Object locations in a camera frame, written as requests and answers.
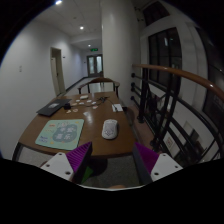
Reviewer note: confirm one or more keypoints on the open side door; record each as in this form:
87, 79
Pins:
57, 71

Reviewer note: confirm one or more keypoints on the green patterned mouse pad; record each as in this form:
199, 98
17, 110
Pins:
61, 134

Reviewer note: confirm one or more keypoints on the wooden handrail with black balusters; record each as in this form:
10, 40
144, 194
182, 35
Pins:
184, 111

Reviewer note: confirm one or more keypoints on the white perforated computer mouse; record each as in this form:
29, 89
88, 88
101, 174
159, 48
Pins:
110, 129

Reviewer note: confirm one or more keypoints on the double glass door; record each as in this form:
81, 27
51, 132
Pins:
95, 65

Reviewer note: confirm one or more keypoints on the dark closed laptop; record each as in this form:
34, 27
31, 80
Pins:
52, 107

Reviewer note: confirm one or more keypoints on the green exit sign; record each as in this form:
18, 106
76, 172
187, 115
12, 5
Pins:
94, 49

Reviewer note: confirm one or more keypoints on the small black box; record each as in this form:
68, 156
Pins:
67, 106

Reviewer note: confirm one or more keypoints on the brown wooden table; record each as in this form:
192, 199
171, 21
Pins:
91, 131

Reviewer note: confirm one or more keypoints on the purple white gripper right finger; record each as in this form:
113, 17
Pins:
152, 166

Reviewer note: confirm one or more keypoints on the wooden armchair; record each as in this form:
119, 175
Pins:
101, 81

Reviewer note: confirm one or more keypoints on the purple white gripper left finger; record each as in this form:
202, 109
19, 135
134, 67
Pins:
70, 166

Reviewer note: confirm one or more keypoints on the white notepad with pen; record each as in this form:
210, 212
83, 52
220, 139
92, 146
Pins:
117, 108

